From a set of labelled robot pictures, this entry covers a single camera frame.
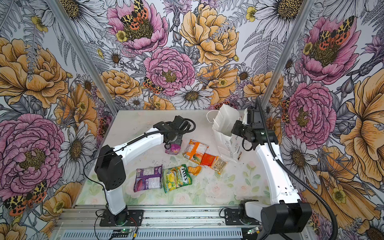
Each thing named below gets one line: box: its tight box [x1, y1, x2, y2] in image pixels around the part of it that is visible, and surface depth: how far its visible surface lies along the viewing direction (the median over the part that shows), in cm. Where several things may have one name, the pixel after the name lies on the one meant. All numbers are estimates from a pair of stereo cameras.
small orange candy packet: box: [187, 165, 202, 176], surface depth 91 cm
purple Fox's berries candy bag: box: [133, 164, 163, 193], surface depth 86 cm
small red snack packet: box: [200, 152, 216, 167], surface depth 96 cm
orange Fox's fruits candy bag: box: [183, 139, 209, 165], surface depth 97 cm
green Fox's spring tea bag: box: [162, 164, 193, 194], surface depth 87 cm
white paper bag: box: [212, 104, 246, 163], surface depth 86 cm
